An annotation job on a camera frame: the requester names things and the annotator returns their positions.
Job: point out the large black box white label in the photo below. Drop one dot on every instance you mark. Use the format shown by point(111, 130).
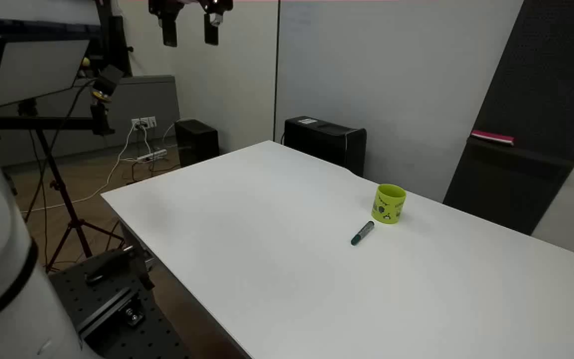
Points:
point(328, 142)

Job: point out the grey wall panel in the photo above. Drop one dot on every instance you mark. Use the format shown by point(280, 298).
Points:
point(149, 100)

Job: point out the white power strip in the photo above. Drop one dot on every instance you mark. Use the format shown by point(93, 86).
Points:
point(153, 156)

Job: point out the white wall outlet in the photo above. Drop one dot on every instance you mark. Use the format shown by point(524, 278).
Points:
point(145, 122)

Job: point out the white panel black frame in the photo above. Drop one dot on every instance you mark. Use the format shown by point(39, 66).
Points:
point(35, 62)

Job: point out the tall dark cabinet panel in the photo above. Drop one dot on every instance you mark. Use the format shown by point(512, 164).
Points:
point(534, 120)

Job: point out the black tripod stand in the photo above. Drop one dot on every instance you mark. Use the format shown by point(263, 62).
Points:
point(61, 192)

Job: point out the green marker pen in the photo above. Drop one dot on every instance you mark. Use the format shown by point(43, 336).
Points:
point(364, 232)

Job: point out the black camera on stand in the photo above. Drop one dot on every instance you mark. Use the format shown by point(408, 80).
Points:
point(109, 80)

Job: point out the pink label strip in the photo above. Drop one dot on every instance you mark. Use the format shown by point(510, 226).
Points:
point(494, 138)

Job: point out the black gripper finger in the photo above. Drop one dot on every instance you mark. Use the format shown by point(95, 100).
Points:
point(171, 26)
point(213, 32)

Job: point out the black perforated breadboard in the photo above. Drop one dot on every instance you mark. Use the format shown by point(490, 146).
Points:
point(135, 326)

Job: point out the lime green plastic cup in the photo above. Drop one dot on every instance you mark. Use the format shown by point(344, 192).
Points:
point(390, 204)

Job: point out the small black box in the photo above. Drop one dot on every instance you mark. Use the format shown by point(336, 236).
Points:
point(197, 142)

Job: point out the black clamp on breadboard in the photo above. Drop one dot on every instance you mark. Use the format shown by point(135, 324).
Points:
point(119, 262)

